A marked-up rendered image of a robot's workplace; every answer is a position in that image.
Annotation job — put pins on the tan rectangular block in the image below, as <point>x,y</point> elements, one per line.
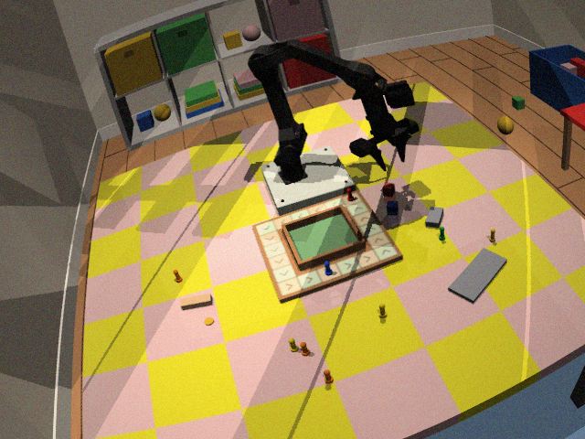
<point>196,301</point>

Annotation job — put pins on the red die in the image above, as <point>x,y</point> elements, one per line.
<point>389,190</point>

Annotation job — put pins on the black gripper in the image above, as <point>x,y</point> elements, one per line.
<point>362,147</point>

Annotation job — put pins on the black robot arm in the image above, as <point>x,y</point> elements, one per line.
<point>360,76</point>

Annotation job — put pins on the dark blue die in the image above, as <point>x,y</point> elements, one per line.
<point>392,208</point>

